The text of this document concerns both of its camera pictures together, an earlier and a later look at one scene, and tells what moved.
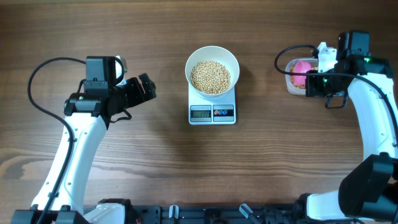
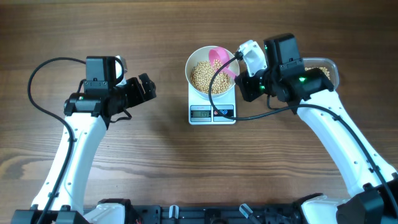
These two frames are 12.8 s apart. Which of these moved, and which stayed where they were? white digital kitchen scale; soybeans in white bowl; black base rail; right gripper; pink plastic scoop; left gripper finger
Moved: right gripper; pink plastic scoop
Stayed: white digital kitchen scale; left gripper finger; black base rail; soybeans in white bowl
